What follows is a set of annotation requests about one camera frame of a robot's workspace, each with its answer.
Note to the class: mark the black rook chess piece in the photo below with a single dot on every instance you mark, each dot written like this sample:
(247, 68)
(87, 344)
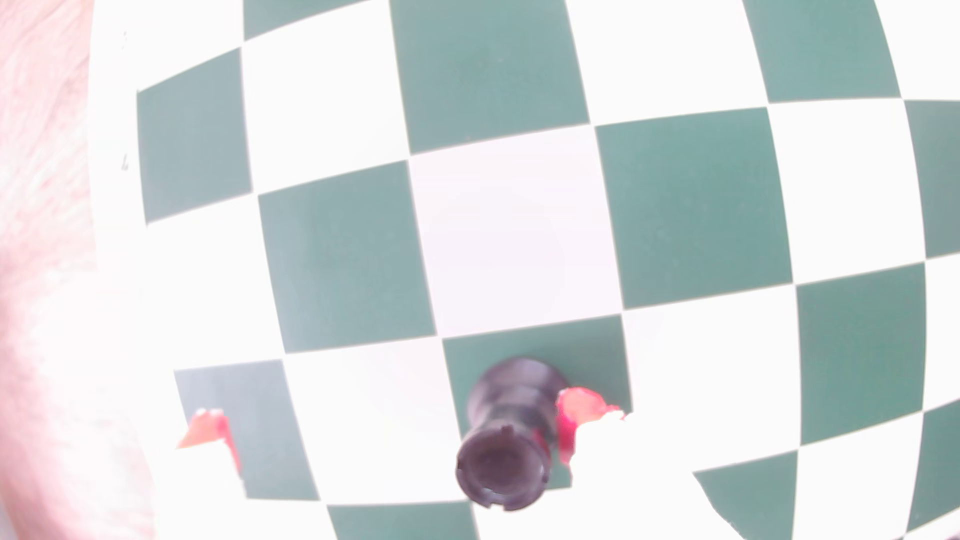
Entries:
(510, 420)

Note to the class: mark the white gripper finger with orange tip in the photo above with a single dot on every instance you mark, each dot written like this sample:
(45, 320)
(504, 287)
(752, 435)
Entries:
(622, 480)
(206, 480)

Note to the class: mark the green and white chessboard mat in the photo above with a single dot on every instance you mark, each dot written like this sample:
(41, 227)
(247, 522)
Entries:
(517, 225)

